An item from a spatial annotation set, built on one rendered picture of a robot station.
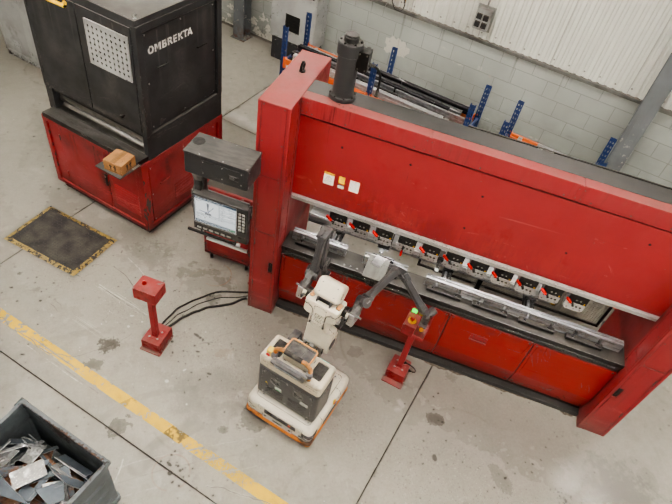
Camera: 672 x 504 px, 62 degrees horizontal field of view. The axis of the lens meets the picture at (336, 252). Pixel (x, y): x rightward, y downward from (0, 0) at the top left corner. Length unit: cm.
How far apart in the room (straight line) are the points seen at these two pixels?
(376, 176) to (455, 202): 62
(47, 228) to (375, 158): 369
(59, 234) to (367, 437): 370
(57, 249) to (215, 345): 196
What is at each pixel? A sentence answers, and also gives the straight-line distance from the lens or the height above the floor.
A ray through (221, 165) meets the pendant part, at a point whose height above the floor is 192.
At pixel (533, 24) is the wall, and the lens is 800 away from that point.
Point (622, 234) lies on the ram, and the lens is 436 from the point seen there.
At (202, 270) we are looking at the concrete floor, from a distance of 589.
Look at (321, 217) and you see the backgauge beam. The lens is 509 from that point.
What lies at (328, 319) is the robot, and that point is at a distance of 412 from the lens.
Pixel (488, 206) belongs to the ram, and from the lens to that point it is 425.
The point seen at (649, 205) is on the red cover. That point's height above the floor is 230.
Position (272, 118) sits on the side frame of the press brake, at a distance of 407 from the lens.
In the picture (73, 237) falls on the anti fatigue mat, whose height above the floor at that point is 1.
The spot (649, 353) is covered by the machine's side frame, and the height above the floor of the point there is 121.
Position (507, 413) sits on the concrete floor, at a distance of 552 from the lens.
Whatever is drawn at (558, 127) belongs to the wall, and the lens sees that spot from 840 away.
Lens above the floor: 442
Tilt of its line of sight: 46 degrees down
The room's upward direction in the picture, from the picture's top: 12 degrees clockwise
